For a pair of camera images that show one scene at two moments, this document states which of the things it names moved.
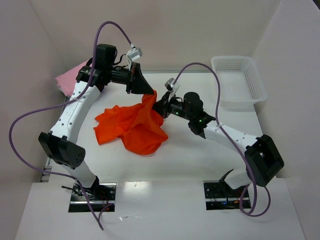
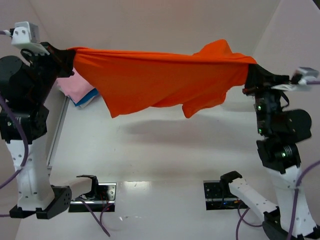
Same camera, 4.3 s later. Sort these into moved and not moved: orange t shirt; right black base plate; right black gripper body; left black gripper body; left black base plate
Moved: orange t shirt; right black gripper body; left black gripper body
Not moved: left black base plate; right black base plate
